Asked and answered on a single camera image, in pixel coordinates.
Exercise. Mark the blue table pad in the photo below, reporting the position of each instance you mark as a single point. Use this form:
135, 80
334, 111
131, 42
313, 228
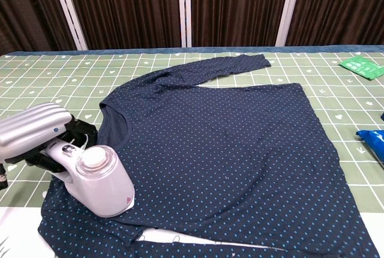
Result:
210, 49

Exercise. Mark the green checked tablecloth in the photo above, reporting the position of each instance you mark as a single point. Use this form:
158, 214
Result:
45, 69

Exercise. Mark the green plastic packet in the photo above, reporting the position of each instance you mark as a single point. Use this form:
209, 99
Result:
363, 67

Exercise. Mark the white handheld garment steamer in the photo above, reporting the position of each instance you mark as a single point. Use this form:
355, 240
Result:
102, 186

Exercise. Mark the brown pleated screen panel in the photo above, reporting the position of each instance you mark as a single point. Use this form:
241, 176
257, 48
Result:
237, 6
126, 6
339, 6
24, 9

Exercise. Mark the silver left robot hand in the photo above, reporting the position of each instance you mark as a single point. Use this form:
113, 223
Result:
30, 129

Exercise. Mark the navy polka dot shirt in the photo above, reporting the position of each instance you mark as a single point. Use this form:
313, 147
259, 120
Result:
225, 150

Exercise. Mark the blue tissue packet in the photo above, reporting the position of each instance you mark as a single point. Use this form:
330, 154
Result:
373, 141

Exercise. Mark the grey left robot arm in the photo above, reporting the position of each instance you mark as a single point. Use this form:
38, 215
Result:
3, 177

